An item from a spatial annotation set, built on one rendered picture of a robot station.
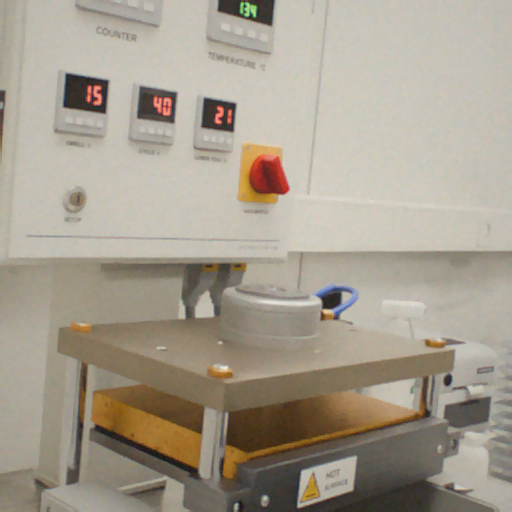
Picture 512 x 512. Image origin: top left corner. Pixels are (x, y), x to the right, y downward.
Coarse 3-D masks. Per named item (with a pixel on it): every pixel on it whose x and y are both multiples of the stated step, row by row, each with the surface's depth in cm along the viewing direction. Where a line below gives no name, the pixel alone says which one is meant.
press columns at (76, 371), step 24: (72, 360) 65; (72, 384) 65; (432, 384) 73; (72, 408) 65; (432, 408) 73; (72, 432) 65; (216, 432) 55; (72, 456) 66; (216, 456) 55; (72, 480) 66; (216, 480) 55
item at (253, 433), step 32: (96, 416) 68; (128, 416) 65; (160, 416) 63; (192, 416) 64; (256, 416) 65; (288, 416) 66; (320, 416) 67; (352, 416) 68; (384, 416) 69; (416, 416) 71; (128, 448) 65; (160, 448) 63; (192, 448) 60; (256, 448) 58; (288, 448) 60
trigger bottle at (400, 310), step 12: (384, 300) 153; (384, 312) 152; (396, 312) 152; (408, 312) 153; (420, 312) 153; (396, 324) 152; (384, 384) 151; (396, 384) 151; (408, 384) 152; (372, 396) 153; (384, 396) 151; (396, 396) 151; (408, 396) 152
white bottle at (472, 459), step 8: (464, 440) 127; (472, 440) 126; (480, 440) 126; (464, 448) 126; (472, 448) 126; (480, 448) 126; (456, 456) 127; (464, 456) 126; (472, 456) 125; (480, 456) 125; (488, 456) 127; (456, 464) 127; (464, 464) 126; (472, 464) 125; (480, 464) 125; (488, 464) 126; (464, 472) 126; (472, 472) 125; (480, 472) 125
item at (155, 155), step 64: (0, 0) 66; (64, 0) 67; (128, 0) 70; (192, 0) 76; (0, 64) 66; (64, 64) 67; (128, 64) 72; (192, 64) 77; (256, 64) 82; (0, 128) 66; (64, 128) 68; (128, 128) 73; (192, 128) 78; (256, 128) 84; (0, 192) 66; (64, 192) 69; (128, 192) 74; (192, 192) 79; (256, 192) 84; (0, 256) 66; (64, 256) 70; (128, 256) 74; (192, 256) 80; (256, 256) 86; (64, 320) 80; (128, 320) 79; (64, 384) 80; (128, 384) 80
